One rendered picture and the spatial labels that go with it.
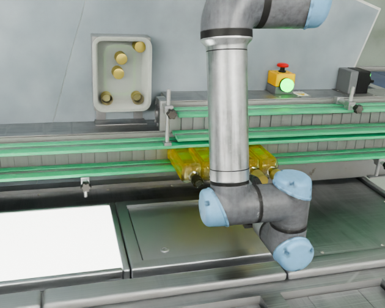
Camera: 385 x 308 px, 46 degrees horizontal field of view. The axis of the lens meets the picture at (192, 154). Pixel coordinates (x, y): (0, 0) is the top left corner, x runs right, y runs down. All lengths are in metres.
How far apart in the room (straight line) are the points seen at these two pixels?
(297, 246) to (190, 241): 0.36
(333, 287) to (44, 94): 0.99
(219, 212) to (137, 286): 0.29
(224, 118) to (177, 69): 0.70
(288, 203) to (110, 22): 0.83
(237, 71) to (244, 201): 0.24
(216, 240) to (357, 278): 0.35
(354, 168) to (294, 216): 0.88
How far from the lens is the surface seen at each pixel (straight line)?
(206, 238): 1.20
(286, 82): 1.53
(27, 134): 1.40
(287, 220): 0.90
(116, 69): 1.40
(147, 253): 1.13
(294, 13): 0.87
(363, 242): 1.38
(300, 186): 0.88
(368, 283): 1.21
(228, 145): 0.82
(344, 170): 1.74
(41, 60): 1.45
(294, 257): 0.93
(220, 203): 0.84
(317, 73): 1.70
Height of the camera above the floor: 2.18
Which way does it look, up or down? 63 degrees down
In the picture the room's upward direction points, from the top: 144 degrees clockwise
